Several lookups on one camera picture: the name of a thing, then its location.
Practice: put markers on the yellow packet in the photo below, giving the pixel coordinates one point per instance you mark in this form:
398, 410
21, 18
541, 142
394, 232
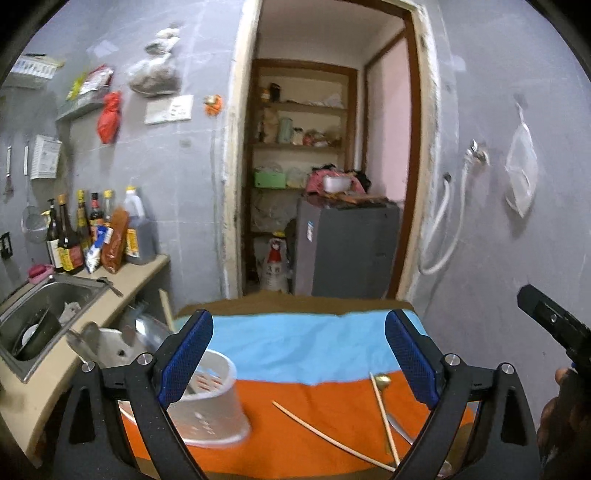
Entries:
76, 86

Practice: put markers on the small clear plastic bag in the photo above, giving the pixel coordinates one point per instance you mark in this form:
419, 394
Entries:
164, 41

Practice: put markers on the worn door frame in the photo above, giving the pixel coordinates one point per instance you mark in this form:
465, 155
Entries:
233, 138

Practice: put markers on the pink door panel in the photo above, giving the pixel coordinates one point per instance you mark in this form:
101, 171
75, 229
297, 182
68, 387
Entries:
390, 120

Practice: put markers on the orange plug adapter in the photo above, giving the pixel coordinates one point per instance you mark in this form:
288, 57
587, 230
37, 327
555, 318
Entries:
213, 104

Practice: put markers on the black wall outlet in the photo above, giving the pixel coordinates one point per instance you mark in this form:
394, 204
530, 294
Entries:
4, 244

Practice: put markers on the white wall socket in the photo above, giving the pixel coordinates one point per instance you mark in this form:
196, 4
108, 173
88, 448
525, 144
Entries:
181, 107

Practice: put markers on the grey metal wall shelf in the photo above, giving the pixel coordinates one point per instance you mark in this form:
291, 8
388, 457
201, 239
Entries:
78, 108

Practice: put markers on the large dark oil jug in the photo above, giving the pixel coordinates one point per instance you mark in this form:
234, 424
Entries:
138, 230

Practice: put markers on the wooden shelf unit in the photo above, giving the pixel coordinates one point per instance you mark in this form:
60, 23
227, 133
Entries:
304, 64

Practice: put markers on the green box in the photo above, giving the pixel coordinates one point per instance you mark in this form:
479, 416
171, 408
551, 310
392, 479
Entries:
269, 179

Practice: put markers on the clear yellow cap bottle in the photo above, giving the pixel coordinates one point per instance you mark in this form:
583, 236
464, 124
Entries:
108, 205

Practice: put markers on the white wall-mounted box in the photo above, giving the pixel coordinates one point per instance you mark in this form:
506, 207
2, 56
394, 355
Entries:
45, 157

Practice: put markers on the person's right hand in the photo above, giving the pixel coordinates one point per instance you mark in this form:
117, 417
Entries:
568, 415

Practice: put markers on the metal wall tap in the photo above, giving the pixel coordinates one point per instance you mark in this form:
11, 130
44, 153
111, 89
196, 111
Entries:
475, 152

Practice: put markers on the red and white packet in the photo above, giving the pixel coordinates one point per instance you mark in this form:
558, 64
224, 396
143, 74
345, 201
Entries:
99, 77

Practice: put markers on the beige kitchen counter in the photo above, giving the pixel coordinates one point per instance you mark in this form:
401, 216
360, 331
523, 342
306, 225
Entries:
143, 272

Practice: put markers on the glass jar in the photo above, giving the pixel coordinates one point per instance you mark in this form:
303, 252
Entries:
298, 136

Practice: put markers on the orange brown packet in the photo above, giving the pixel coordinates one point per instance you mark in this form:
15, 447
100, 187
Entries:
115, 240

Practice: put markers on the wooden board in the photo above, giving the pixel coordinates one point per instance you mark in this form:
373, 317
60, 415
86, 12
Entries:
358, 199

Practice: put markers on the green thermos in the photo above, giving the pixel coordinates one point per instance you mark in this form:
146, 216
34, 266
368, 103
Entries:
286, 130

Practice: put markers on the wooden chopstick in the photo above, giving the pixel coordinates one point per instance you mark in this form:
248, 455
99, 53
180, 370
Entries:
323, 436
166, 309
385, 415

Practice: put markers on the metal kitchen tool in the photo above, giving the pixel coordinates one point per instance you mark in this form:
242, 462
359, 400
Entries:
108, 285

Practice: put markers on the white wall rack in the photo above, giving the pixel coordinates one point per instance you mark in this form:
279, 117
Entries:
34, 69

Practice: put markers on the red and white bottle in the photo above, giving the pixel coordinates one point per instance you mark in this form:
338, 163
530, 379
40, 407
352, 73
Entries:
275, 263

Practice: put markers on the black cloth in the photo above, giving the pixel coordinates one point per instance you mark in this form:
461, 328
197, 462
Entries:
364, 181

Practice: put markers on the pink cloth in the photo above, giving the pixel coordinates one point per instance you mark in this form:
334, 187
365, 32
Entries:
315, 182

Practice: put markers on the red plastic bag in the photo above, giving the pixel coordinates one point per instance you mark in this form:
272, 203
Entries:
110, 117

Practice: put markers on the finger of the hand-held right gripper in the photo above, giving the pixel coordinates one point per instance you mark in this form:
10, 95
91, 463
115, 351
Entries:
551, 318

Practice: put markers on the gold spoon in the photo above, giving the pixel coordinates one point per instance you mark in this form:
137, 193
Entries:
382, 381

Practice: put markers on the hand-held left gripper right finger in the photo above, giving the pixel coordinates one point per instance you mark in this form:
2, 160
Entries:
411, 360

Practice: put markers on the large clear plastic bag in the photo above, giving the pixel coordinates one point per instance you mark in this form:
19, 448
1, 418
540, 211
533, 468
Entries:
154, 76

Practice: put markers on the pink sponge holder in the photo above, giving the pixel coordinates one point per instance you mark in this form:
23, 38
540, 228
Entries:
40, 272

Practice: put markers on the grey washing machine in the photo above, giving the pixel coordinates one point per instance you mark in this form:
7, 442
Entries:
351, 249

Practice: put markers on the stainless steel sink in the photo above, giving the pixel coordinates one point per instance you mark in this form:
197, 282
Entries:
69, 290

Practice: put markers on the white plastic utensil holder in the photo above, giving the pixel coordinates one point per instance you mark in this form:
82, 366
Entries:
217, 415

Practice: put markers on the white wall switch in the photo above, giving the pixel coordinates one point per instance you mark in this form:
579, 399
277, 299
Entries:
158, 112

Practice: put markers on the white plastic bag hanging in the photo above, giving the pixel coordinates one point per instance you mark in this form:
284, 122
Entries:
521, 166

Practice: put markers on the dark soy sauce bottle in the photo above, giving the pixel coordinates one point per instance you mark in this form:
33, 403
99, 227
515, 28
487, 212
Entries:
70, 244

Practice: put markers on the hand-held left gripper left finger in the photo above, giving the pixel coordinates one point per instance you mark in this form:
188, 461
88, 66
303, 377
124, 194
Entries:
184, 360

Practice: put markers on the striped blue orange brown cloth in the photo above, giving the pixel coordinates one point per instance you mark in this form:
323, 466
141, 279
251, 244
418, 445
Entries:
300, 341

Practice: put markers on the yellow label sauce bottle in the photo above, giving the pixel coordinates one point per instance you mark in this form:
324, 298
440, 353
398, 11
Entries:
83, 221

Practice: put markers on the blue and white packet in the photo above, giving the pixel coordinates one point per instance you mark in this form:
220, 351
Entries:
94, 251

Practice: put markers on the hanging metal strainer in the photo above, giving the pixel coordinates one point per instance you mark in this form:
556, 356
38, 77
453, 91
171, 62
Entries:
33, 224

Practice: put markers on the red label sauce bottle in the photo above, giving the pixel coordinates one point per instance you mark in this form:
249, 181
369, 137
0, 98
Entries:
96, 214

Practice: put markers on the hanging metal peeler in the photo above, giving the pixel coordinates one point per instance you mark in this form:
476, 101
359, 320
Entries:
8, 168

